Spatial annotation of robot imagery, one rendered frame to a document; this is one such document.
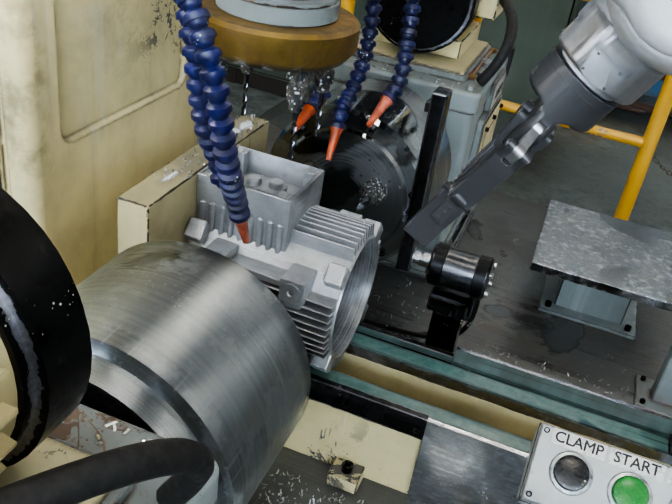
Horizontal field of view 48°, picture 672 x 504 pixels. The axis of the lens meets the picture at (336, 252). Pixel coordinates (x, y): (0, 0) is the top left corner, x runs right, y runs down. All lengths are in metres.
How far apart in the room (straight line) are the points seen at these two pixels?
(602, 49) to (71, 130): 0.56
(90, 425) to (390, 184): 0.66
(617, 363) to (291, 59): 0.81
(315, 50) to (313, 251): 0.24
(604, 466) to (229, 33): 0.53
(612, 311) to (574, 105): 0.78
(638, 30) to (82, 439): 0.42
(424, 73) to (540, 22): 2.64
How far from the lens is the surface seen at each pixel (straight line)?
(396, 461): 0.98
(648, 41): 0.48
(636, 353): 1.40
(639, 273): 1.39
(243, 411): 0.63
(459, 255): 1.02
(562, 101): 0.69
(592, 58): 0.68
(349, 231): 0.89
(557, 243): 1.39
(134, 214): 0.84
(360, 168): 1.10
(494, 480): 0.95
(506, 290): 1.44
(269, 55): 0.77
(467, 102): 1.26
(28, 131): 0.85
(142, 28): 0.98
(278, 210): 0.86
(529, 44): 3.96
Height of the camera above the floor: 1.54
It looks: 31 degrees down
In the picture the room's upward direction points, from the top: 9 degrees clockwise
